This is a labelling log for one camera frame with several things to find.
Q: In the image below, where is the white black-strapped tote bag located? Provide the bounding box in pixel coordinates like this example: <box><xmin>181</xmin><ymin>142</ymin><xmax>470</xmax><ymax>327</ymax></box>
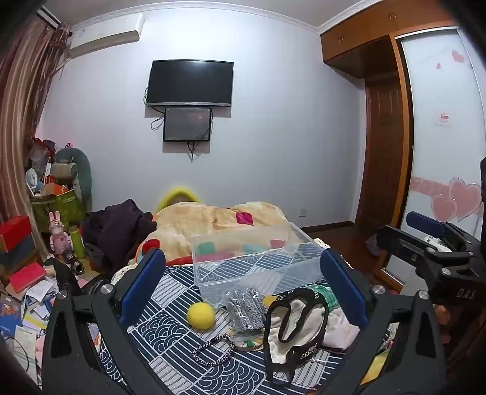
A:
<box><xmin>264</xmin><ymin>290</ymin><xmax>331</xmax><ymax>384</ymax></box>

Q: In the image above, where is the large yellow felt ball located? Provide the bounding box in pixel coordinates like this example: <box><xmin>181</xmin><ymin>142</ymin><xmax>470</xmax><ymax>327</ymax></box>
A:
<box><xmin>186</xmin><ymin>302</ymin><xmax>216</xmax><ymax>329</ymax></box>

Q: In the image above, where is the green gift bag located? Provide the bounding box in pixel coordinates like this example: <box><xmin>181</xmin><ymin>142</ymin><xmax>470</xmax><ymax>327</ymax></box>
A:
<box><xmin>32</xmin><ymin>188</ymin><xmax>86</xmax><ymax>228</ymax></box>

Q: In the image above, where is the clear plastic storage box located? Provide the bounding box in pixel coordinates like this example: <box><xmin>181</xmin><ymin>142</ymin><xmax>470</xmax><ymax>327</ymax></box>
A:
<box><xmin>191</xmin><ymin>221</ymin><xmax>327</xmax><ymax>308</ymax></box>

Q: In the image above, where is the striped brown curtain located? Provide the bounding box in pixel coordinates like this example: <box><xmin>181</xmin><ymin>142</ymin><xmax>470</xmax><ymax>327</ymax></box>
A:
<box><xmin>0</xmin><ymin>15</ymin><xmax>73</xmax><ymax>228</ymax></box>

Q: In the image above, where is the white heart-print sliding door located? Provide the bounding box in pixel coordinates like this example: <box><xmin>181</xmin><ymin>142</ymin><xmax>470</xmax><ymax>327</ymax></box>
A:
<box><xmin>395</xmin><ymin>28</ymin><xmax>486</xmax><ymax>282</ymax></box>

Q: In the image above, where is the black white braided cord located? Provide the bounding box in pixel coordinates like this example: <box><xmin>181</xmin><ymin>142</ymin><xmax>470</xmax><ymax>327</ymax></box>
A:
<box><xmin>192</xmin><ymin>334</ymin><xmax>236</xmax><ymax>367</ymax></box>

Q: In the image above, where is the pale pink cloth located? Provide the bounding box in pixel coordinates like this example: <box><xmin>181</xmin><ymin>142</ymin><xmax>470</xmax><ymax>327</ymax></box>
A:
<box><xmin>323</xmin><ymin>304</ymin><xmax>360</xmax><ymax>352</ymax></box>

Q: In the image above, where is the silver sequin pouch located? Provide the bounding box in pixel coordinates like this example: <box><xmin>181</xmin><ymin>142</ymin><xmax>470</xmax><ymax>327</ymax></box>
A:
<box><xmin>227</xmin><ymin>287</ymin><xmax>266</xmax><ymax>335</ymax></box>

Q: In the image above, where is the wooden overhead cabinet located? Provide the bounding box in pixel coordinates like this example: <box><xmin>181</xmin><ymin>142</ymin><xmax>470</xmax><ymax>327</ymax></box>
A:
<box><xmin>319</xmin><ymin>0</ymin><xmax>460</xmax><ymax>78</ymax></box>

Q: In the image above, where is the dark clothing pile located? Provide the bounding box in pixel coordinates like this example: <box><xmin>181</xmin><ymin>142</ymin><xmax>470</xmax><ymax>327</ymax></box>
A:
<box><xmin>81</xmin><ymin>198</ymin><xmax>157</xmax><ymax>274</ymax></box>

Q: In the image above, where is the yellow plush cushion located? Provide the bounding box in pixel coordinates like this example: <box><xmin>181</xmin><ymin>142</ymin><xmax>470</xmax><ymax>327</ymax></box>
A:
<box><xmin>156</xmin><ymin>185</ymin><xmax>202</xmax><ymax>213</ymax></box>

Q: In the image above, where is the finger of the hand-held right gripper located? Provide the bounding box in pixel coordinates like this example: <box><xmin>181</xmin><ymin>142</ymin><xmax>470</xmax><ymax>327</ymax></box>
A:
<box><xmin>374</xmin><ymin>225</ymin><xmax>435</xmax><ymax>263</ymax></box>
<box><xmin>405</xmin><ymin>211</ymin><xmax>475</xmax><ymax>246</ymax></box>

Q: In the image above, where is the pile of papers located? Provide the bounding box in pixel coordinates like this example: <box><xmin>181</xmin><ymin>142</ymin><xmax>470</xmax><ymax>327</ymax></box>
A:
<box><xmin>0</xmin><ymin>277</ymin><xmax>57</xmax><ymax>380</ymax></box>

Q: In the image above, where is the pink rabbit toy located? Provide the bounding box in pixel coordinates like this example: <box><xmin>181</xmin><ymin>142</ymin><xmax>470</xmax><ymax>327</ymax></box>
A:
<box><xmin>49</xmin><ymin>211</ymin><xmax>73</xmax><ymax>253</ymax></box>

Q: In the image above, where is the navy white patterned bed sheet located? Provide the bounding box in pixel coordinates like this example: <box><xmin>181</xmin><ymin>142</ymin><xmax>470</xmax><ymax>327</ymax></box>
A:
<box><xmin>87</xmin><ymin>243</ymin><xmax>392</xmax><ymax>395</ymax></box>

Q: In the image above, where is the green bottle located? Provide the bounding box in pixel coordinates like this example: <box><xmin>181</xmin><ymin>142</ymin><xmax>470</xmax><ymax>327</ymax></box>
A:
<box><xmin>69</xmin><ymin>225</ymin><xmax>85</xmax><ymax>259</ymax></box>

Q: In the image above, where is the grey long plush toy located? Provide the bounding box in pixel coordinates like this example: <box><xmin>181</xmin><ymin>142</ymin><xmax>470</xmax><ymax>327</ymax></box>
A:
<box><xmin>53</xmin><ymin>147</ymin><xmax>92</xmax><ymax>206</ymax></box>

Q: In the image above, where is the brown wooden door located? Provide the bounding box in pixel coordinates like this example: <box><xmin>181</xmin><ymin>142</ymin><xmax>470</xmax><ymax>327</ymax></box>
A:
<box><xmin>357</xmin><ymin>76</ymin><xmax>405</xmax><ymax>232</ymax></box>

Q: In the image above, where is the wall-mounted black television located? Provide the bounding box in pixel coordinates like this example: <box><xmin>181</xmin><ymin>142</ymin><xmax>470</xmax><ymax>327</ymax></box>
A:
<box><xmin>146</xmin><ymin>60</ymin><xmax>234</xmax><ymax>108</ymax></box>

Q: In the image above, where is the small white desk fan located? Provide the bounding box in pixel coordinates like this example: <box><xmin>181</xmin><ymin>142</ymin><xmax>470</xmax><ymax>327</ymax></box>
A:
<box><xmin>26</xmin><ymin>169</ymin><xmax>42</xmax><ymax>196</ymax></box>

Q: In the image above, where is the black cylindrical flashlight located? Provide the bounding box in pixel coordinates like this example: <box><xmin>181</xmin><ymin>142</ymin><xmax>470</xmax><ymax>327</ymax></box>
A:
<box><xmin>63</xmin><ymin>249</ymin><xmax>85</xmax><ymax>275</ymax></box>

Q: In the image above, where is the red box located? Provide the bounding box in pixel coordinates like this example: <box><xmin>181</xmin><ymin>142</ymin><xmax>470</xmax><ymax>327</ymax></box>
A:
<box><xmin>0</xmin><ymin>216</ymin><xmax>32</xmax><ymax>244</ymax></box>

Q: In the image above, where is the green beaded hair accessory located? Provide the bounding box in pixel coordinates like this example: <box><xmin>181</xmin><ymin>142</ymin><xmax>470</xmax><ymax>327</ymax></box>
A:
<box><xmin>231</xmin><ymin>334</ymin><xmax>266</xmax><ymax>352</ymax></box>

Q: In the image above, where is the small wall-mounted monitor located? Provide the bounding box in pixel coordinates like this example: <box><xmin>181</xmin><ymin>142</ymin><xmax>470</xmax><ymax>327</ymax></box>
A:
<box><xmin>163</xmin><ymin>107</ymin><xmax>212</xmax><ymax>143</ymax></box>

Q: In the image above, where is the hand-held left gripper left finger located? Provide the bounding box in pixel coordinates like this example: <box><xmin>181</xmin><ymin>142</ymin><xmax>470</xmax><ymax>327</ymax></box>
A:
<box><xmin>41</xmin><ymin>248</ymin><xmax>168</xmax><ymax>395</ymax></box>

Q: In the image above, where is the red book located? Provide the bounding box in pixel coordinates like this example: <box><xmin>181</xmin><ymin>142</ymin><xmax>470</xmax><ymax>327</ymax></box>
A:
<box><xmin>9</xmin><ymin>262</ymin><xmax>46</xmax><ymax>293</ymax></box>

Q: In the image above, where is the green striped cloth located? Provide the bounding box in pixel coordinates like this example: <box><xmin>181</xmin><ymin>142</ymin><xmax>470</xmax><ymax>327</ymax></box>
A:
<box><xmin>304</xmin><ymin>284</ymin><xmax>339</xmax><ymax>311</ymax></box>

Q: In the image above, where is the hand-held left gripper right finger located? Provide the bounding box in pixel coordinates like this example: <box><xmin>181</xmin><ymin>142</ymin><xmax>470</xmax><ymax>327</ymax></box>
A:
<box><xmin>319</xmin><ymin>248</ymin><xmax>447</xmax><ymax>395</ymax></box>

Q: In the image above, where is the beige patchwork plush blanket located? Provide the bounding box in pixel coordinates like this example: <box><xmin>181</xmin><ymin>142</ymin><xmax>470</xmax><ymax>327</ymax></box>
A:
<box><xmin>127</xmin><ymin>201</ymin><xmax>316</xmax><ymax>266</ymax></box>

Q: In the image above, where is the white air conditioner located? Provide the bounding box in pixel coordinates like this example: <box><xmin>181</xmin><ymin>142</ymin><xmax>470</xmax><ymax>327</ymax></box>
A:
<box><xmin>68</xmin><ymin>13</ymin><xmax>145</xmax><ymax>58</ymax></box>

